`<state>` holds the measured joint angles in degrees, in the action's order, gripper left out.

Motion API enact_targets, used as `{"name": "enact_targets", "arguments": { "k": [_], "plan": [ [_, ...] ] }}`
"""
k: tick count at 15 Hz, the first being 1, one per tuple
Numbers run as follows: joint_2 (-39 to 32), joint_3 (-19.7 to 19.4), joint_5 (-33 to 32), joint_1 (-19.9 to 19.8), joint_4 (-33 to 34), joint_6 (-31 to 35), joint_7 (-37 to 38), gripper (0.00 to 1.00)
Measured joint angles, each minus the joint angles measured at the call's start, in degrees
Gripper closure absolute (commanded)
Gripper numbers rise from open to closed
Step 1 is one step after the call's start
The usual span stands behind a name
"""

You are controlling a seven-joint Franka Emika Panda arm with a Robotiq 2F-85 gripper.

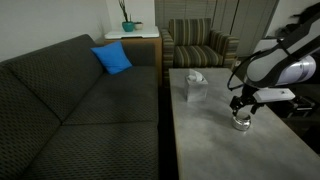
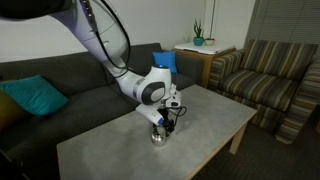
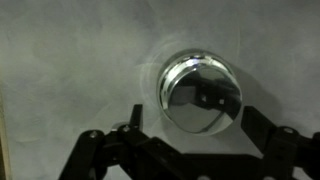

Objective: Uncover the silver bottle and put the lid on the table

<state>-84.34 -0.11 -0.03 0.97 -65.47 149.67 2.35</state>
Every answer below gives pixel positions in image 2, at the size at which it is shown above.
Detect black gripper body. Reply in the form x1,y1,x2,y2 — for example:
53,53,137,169
155,107,177,130

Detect teal cushion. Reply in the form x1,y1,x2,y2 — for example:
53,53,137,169
0,74,70,117

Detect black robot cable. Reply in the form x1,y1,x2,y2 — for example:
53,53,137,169
79,0,188,130

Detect small glass cup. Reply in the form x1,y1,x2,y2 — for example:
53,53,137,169
150,128,168,147

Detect wooden coffee table leg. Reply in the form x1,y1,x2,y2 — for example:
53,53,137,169
228,121,250,156

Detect wooden side table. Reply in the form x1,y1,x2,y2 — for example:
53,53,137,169
173,46,237,90

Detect striped armchair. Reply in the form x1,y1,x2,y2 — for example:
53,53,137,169
207,38,320,145

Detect dark grey sofa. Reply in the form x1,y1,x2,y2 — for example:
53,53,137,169
0,42,205,180

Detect window blinds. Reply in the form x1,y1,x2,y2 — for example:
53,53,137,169
244,0,320,58

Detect white tray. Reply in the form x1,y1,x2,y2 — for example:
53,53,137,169
173,41,237,56

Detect small white plant pot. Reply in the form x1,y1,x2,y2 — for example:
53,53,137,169
204,37,216,47

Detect teal pot with plant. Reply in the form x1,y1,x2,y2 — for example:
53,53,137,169
192,18,206,47

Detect yellow-brown cushion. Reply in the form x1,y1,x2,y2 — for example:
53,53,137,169
0,88,32,133

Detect blue cushion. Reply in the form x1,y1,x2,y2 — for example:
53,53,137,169
152,50,179,75

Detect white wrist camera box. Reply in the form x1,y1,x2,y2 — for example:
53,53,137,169
165,97,183,108

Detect silver bottle lid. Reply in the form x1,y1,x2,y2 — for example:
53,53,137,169
152,128,167,138

